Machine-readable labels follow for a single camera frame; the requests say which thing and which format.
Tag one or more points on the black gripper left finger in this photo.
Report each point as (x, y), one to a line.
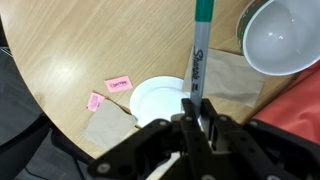
(190, 133)

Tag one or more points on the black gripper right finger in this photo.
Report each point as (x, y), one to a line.
(240, 140)

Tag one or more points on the green Sharpie marker pen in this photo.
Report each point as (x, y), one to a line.
(201, 50)

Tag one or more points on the green and white mug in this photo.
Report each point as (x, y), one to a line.
(280, 36)

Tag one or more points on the small white plate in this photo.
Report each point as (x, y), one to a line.
(156, 100)

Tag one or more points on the brown paper napkin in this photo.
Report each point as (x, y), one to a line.
(108, 126)
(230, 80)

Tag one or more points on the orange fleece cloth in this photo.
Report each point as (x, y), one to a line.
(293, 106)

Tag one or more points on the pink sugar packet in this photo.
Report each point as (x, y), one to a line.
(118, 84)
(95, 102)

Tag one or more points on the black office chair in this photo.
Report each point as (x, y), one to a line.
(70, 146)

